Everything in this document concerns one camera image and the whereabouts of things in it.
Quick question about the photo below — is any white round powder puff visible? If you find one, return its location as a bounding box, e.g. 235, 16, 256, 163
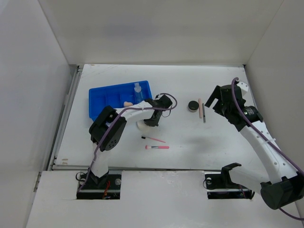
136, 121, 152, 132

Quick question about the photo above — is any thin pink eyebrow brush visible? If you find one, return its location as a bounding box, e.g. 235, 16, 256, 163
141, 136, 166, 143

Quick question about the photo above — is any black white checkered eyeliner pen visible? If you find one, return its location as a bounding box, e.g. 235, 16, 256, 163
202, 103, 206, 123

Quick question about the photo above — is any pale pink lipstick tube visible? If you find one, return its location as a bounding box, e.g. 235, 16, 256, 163
198, 98, 203, 118

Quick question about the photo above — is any black round compact jar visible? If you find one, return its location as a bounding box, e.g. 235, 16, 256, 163
188, 101, 199, 112

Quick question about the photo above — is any pink makeup brush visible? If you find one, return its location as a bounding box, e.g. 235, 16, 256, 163
145, 145, 170, 150

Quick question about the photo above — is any beige makeup sponge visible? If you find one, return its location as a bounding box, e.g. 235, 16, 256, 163
123, 102, 133, 107

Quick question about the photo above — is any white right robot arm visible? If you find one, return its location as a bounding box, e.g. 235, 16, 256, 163
205, 78, 304, 209

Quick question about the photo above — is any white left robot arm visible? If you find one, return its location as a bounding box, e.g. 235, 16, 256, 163
82, 93, 178, 189

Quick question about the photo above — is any blue plastic organizer tray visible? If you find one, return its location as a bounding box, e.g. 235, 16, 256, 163
88, 81, 152, 121

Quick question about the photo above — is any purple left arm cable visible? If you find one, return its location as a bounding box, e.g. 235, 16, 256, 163
77, 93, 178, 193

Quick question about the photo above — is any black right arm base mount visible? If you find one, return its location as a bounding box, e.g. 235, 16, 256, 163
202, 163, 255, 200

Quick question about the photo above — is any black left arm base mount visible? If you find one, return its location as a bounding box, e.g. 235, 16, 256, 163
76, 170, 122, 200

